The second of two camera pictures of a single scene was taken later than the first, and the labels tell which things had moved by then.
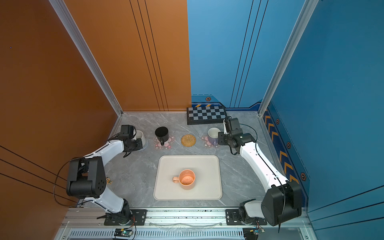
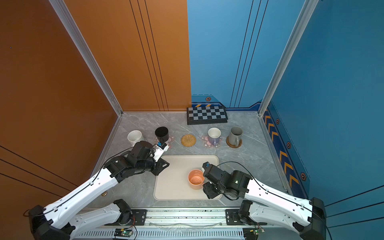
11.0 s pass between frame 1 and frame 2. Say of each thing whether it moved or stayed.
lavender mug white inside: stayed
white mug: stayed
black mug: stayed
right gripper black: moved
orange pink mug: moved
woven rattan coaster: stayed
